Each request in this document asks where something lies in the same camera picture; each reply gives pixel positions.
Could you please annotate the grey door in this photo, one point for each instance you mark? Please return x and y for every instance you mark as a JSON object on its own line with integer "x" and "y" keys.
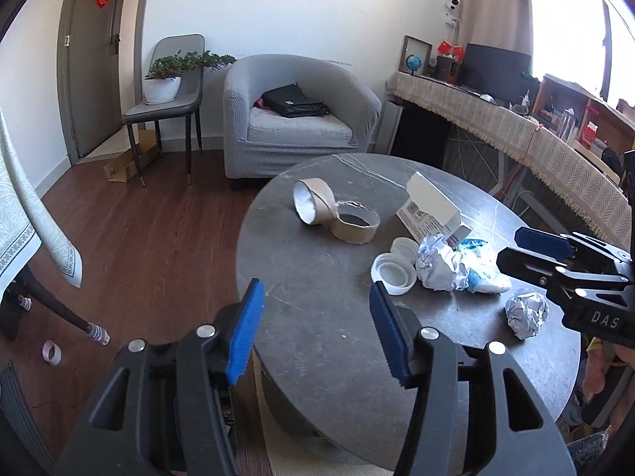
{"x": 94, "y": 69}

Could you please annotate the white blue plastic wrapper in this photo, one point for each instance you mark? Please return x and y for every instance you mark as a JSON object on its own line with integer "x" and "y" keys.
{"x": 488, "y": 280}

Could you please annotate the wooden shelf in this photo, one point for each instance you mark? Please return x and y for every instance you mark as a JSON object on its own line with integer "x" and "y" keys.
{"x": 550, "y": 96}

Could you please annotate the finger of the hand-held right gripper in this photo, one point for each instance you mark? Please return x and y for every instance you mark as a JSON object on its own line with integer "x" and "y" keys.
{"x": 540, "y": 243}
{"x": 526, "y": 264}

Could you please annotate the grey dining chair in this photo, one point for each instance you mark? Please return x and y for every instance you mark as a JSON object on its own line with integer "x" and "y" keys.
{"x": 163, "y": 109}

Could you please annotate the beige lace tablecloth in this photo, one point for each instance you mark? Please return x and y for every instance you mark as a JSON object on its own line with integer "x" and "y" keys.
{"x": 496, "y": 119}

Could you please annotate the small white plastic lid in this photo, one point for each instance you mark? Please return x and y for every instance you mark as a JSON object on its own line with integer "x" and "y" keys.
{"x": 404, "y": 248}

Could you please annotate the brown wooden box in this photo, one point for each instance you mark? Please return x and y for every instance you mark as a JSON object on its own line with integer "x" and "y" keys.
{"x": 449, "y": 69}

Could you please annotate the large white plastic lid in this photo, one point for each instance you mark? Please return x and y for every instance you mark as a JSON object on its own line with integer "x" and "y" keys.
{"x": 394, "y": 275}

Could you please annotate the small paper ball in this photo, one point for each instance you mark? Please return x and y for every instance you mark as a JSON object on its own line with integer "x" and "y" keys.
{"x": 527, "y": 315}

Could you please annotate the white cardboard box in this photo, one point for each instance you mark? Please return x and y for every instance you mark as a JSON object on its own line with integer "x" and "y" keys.
{"x": 434, "y": 201}

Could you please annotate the black chair leg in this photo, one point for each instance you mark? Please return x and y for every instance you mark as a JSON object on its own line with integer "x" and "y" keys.
{"x": 54, "y": 307}

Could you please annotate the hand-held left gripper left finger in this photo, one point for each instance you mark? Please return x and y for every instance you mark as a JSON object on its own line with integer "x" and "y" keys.
{"x": 245, "y": 327}

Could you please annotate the black cabinet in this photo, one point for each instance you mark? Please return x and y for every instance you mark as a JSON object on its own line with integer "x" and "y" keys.
{"x": 416, "y": 134}

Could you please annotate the large white paper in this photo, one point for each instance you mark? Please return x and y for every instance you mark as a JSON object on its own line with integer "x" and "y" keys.
{"x": 439, "y": 265}

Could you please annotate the small blue globe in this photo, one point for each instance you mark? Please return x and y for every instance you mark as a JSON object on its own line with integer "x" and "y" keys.
{"x": 413, "y": 63}

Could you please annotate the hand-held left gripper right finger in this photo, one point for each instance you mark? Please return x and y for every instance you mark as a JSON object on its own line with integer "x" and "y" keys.
{"x": 392, "y": 337}

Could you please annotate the pale patterned tablecloth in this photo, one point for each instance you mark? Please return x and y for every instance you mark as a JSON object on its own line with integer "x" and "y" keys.
{"x": 20, "y": 208}

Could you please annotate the beige curtain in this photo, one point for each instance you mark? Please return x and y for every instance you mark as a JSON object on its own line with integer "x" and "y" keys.
{"x": 496, "y": 0}

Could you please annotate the white security camera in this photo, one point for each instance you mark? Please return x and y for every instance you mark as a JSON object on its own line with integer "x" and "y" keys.
{"x": 452, "y": 5}

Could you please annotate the cardboard tape core white inside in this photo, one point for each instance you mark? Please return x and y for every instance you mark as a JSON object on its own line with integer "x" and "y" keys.
{"x": 317, "y": 198}

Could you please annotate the flat cardboard box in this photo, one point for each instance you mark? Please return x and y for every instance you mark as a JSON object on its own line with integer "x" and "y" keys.
{"x": 124, "y": 163}

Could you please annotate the potted green plant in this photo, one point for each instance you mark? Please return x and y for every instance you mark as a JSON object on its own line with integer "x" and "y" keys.
{"x": 163, "y": 84}

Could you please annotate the black monitor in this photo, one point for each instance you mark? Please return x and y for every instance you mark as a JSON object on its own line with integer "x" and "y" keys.
{"x": 496, "y": 69}

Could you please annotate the black handbag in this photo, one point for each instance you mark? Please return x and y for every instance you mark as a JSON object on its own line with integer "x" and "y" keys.
{"x": 292, "y": 101}

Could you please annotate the tape roll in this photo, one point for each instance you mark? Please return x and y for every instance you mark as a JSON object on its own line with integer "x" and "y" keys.
{"x": 52, "y": 352}

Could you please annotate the small red flags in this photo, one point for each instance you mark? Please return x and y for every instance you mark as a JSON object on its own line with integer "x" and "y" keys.
{"x": 454, "y": 50}

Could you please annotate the grey armchair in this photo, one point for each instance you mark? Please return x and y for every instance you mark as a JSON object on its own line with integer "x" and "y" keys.
{"x": 297, "y": 134}

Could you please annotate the wooden picture frame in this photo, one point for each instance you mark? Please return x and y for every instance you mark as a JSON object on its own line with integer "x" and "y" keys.
{"x": 404, "y": 49}

